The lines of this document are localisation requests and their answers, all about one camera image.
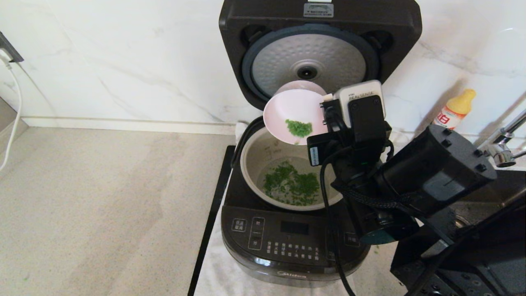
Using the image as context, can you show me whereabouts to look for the white round bowl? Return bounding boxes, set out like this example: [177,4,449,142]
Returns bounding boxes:
[263,80,329,145]

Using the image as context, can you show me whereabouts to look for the black rice cooker lid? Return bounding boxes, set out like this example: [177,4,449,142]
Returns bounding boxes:
[219,0,423,112]

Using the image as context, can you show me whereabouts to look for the grey rice cooker inner pot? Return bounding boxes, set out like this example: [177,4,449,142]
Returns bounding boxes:
[240,125,344,211]

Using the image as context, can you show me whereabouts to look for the black Midea rice cooker body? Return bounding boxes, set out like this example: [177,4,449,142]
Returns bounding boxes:
[221,115,372,288]

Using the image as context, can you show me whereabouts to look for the orange yellow detergent bottle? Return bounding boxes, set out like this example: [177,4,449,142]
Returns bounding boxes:
[431,88,477,130]

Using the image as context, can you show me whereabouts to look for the black flat strip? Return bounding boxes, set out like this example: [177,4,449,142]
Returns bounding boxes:
[187,145,236,296]

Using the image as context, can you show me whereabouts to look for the chrome faucet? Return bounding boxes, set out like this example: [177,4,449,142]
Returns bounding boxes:
[479,108,526,168]

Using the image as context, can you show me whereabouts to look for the white cloth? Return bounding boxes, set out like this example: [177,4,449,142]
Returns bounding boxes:
[194,121,357,296]

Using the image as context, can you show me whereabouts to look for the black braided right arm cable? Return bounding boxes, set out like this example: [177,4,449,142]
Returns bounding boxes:
[339,183,418,211]

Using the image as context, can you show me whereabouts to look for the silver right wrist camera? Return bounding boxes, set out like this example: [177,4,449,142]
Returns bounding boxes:
[332,80,387,129]

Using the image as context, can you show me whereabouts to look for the white power cable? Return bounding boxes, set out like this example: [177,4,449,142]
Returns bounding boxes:
[0,49,23,173]

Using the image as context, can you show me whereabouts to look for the grey wall socket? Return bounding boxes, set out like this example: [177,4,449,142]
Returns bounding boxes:
[0,31,24,64]

